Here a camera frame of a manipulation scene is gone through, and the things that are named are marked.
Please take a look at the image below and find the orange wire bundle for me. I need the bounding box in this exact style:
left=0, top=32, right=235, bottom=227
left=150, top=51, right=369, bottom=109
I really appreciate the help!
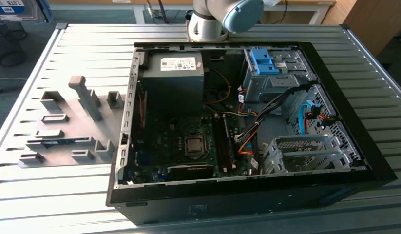
left=235, top=135, right=262, bottom=156

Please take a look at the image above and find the hard disk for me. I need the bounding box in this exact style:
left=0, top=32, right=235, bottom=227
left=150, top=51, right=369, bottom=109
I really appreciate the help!
left=0, top=0, right=53, bottom=24

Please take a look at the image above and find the silver CPU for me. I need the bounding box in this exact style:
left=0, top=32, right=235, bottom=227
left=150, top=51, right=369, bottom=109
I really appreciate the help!
left=186, top=138, right=202, bottom=153

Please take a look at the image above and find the grey metal drive cage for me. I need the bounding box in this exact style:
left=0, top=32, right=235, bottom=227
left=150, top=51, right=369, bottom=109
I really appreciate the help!
left=241, top=48, right=318, bottom=105

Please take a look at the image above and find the blue RAM stick on rack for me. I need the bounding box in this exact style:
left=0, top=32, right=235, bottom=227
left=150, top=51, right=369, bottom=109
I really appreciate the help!
left=39, top=138, right=70, bottom=146

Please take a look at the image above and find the black open PC case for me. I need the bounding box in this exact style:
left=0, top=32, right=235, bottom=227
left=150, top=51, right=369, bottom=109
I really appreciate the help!
left=105, top=41, right=398, bottom=226

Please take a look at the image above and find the silver disk bay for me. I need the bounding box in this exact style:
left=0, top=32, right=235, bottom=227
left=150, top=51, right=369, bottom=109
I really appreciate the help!
left=261, top=133, right=354, bottom=175

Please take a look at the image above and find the metal CPU socket cover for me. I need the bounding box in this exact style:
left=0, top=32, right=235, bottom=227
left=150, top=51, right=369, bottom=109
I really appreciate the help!
left=182, top=132, right=207, bottom=157

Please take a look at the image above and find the black mesh wastebasket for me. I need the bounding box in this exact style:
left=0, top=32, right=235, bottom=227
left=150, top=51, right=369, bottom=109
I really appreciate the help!
left=0, top=23, right=27, bottom=68

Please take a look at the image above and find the blue flat data wire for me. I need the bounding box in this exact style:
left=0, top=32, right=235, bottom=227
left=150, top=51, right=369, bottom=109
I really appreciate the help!
left=295, top=100, right=321, bottom=135

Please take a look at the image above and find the blue plastic drive latch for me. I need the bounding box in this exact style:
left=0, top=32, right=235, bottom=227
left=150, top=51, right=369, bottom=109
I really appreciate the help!
left=250, top=49, right=282, bottom=76

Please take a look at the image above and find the grey power supply unit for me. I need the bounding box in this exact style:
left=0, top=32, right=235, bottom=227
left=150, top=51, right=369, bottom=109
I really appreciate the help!
left=139, top=52, right=206, bottom=115

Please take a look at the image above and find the grey plastic parts rack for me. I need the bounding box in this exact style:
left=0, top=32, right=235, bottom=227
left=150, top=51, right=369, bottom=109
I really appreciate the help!
left=18, top=75, right=127, bottom=169

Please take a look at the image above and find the brown wooden cabinet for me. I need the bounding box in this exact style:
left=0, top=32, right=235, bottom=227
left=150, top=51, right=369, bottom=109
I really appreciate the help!
left=321, top=0, right=401, bottom=57

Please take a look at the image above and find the yellow power supply wire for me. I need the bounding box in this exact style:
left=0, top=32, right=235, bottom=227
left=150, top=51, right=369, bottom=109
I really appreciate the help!
left=202, top=69, right=231, bottom=105

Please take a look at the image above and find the white framed wooden desk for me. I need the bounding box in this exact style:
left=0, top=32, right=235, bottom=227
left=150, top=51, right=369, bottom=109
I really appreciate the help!
left=261, top=0, right=337, bottom=25
left=46, top=0, right=194, bottom=24

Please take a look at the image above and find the red orange power wire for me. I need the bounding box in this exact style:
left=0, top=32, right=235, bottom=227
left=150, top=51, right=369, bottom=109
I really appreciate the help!
left=302, top=111, right=338, bottom=128

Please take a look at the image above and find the black graphics card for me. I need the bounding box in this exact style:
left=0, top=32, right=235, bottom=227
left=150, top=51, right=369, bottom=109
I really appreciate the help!
left=165, top=162, right=215, bottom=181

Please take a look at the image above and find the green motherboard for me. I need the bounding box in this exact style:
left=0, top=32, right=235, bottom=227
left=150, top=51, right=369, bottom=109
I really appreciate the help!
left=131, top=113, right=262, bottom=183

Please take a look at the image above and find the black RAM slot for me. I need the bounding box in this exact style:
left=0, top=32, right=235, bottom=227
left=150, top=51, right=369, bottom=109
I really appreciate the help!
left=219, top=114, right=233, bottom=173
left=215, top=114, right=229, bottom=173
left=211, top=114, right=223, bottom=173

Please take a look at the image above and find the black cable bundle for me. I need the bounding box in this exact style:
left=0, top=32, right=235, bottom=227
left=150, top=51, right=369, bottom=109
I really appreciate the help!
left=234, top=84, right=313, bottom=147

